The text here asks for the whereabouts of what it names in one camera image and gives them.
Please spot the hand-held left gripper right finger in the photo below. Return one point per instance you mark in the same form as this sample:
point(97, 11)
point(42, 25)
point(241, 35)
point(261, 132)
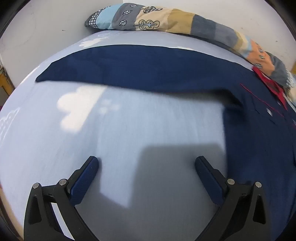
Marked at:
point(208, 179)

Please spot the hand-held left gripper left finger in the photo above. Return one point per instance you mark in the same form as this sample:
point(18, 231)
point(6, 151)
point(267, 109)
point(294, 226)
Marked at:
point(86, 178)

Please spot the navy blue jacket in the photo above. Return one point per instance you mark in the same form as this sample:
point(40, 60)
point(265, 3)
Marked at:
point(161, 69)

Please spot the wooden side furniture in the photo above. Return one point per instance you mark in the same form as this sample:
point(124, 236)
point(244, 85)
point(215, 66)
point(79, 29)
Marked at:
point(4, 83)

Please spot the rolled patchwork quilt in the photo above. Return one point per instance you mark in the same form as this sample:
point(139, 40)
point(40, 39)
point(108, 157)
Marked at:
point(180, 20)

